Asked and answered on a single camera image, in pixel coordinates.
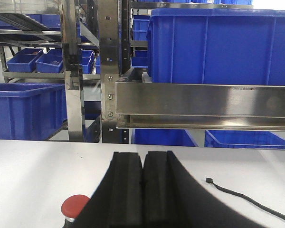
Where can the small blue bin right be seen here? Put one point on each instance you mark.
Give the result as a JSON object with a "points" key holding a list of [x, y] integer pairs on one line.
{"points": [[48, 63]]}

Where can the small blue bin left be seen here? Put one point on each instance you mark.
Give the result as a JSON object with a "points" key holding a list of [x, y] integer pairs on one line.
{"points": [[25, 60]]}

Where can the small blue bin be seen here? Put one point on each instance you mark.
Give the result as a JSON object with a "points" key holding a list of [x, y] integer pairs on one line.
{"points": [[25, 60], [48, 63]]}

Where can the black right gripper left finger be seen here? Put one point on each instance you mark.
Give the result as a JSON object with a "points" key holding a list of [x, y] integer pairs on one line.
{"points": [[117, 201]]}

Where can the blue bin lower left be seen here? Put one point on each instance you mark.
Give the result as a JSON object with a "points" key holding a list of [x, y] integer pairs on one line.
{"points": [[31, 111]]}

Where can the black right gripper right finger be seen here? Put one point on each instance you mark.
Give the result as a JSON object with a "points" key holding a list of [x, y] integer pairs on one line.
{"points": [[174, 199]]}

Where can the stainless steel shelf rack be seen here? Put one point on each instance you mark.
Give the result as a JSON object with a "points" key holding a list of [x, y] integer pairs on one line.
{"points": [[129, 100]]}

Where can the red mushroom push button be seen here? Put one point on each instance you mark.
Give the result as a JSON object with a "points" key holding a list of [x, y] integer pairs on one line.
{"points": [[73, 206]]}

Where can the large blue bin on shelf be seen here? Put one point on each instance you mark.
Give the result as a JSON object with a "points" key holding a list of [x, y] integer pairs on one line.
{"points": [[217, 46]]}

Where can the blue bin under shelf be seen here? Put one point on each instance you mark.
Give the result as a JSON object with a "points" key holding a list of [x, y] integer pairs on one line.
{"points": [[243, 140]]}

